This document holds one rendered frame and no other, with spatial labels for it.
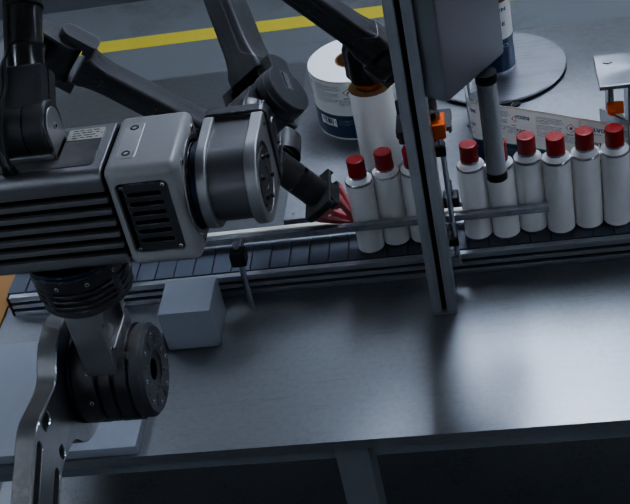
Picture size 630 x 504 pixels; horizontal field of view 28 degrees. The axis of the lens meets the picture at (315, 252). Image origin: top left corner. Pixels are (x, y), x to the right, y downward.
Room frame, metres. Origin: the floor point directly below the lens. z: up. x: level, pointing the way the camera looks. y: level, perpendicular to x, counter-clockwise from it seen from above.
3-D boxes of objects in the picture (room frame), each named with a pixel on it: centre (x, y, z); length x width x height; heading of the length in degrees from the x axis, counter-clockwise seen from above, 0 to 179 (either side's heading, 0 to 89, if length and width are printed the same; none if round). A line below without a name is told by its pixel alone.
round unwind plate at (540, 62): (2.46, -0.49, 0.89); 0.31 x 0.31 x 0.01
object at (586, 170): (1.84, -0.51, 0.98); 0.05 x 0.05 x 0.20
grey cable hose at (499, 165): (1.78, -0.34, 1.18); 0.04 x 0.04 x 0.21
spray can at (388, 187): (1.93, -0.16, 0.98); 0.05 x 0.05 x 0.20
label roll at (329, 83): (2.40, -0.17, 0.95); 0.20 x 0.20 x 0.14
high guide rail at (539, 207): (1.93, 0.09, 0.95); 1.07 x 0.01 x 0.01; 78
